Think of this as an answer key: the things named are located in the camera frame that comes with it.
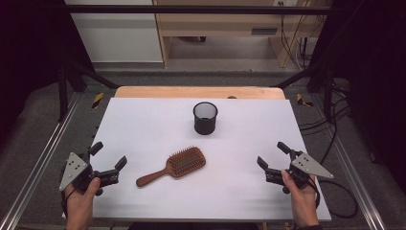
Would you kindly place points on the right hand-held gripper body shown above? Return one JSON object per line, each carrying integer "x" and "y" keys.
{"x": 308, "y": 165}

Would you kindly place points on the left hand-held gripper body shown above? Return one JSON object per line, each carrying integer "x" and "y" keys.
{"x": 74, "y": 169}

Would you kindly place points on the brown wooden hairbrush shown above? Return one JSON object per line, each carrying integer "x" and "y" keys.
{"x": 185, "y": 163}

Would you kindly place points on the black mesh pen cup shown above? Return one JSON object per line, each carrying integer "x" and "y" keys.
{"x": 205, "y": 123}

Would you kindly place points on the person's left hand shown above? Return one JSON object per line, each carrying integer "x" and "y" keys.
{"x": 79, "y": 202}

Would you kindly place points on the person's right hand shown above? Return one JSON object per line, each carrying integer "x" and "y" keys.
{"x": 303, "y": 201}

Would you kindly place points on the white table sheet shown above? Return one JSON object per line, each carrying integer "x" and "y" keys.
{"x": 153, "y": 134}

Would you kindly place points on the yellow black tape strip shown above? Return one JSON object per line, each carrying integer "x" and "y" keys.
{"x": 301, "y": 99}
{"x": 98, "y": 100}

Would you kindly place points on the light wooden table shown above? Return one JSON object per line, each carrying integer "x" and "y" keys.
{"x": 191, "y": 92}

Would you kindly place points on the white cabinet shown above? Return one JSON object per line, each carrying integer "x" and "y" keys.
{"x": 118, "y": 35}

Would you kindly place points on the black curtain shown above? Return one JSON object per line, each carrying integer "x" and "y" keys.
{"x": 373, "y": 64}
{"x": 28, "y": 48}

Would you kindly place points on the light wooden desk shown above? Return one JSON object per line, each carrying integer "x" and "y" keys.
{"x": 223, "y": 24}

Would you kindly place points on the aluminium floor rail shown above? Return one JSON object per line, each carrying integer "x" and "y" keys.
{"x": 351, "y": 179}
{"x": 48, "y": 150}

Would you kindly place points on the black frame strut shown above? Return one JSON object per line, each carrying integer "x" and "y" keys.
{"x": 86, "y": 75}
{"x": 319, "y": 73}

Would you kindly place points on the black horizontal frame bar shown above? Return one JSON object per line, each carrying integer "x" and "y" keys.
{"x": 191, "y": 9}

